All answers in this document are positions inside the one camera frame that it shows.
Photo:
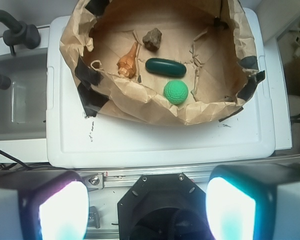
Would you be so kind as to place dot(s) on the dark green plastic pickle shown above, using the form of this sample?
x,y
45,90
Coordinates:
x,y
165,67

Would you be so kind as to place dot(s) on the brown paper bag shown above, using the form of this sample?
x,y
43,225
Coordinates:
x,y
212,38

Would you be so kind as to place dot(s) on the brown rock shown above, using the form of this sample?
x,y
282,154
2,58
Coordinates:
x,y
152,40

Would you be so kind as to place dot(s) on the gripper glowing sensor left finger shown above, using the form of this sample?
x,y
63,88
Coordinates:
x,y
43,205

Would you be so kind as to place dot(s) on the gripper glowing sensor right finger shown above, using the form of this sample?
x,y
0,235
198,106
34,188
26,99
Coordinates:
x,y
254,202

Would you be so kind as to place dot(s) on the orange spiral seashell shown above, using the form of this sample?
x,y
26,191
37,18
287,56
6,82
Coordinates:
x,y
127,64

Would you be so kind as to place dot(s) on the white cooler lid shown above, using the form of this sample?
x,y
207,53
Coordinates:
x,y
77,141

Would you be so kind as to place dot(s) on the light green dimpled ball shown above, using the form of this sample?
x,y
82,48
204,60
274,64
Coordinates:
x,y
176,92

